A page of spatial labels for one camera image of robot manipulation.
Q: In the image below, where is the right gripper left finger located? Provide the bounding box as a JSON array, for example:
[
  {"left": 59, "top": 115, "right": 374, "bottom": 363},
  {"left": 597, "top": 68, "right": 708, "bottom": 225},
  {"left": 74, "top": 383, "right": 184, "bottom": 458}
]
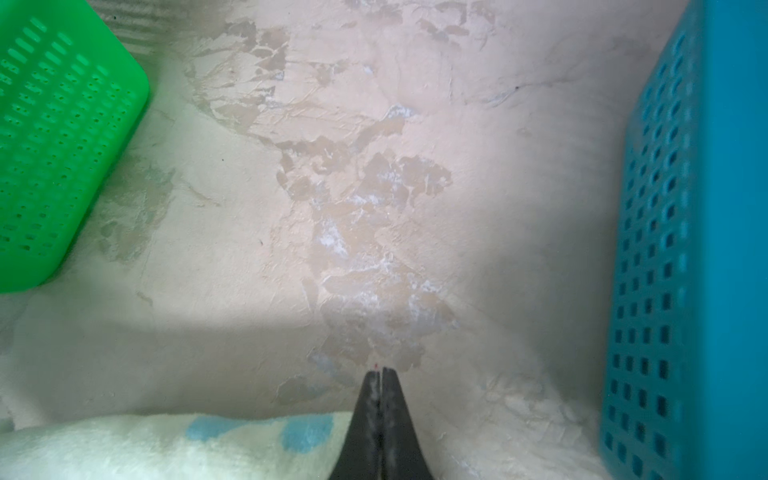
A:
[{"left": 329, "top": 370, "right": 381, "bottom": 480}]

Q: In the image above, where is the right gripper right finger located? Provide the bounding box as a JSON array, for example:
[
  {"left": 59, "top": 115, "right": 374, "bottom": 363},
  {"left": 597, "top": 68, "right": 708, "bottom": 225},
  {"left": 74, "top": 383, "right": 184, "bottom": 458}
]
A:
[{"left": 380, "top": 368, "right": 434, "bottom": 480}]

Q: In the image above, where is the pale yellow teal towel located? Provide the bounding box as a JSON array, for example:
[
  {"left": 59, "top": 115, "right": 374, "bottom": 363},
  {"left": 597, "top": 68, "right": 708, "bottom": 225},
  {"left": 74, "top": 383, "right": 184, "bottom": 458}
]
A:
[{"left": 1, "top": 412, "right": 352, "bottom": 479}]

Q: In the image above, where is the teal plastic basket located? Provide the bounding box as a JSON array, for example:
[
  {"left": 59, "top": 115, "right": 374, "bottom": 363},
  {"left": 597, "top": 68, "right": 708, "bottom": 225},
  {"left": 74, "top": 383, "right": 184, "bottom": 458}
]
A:
[{"left": 599, "top": 1, "right": 767, "bottom": 479}]

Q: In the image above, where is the green plastic basket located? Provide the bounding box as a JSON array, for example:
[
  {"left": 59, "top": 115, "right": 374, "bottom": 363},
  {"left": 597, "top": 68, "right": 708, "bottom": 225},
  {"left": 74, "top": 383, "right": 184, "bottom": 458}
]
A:
[{"left": 1, "top": 1, "right": 150, "bottom": 293}]

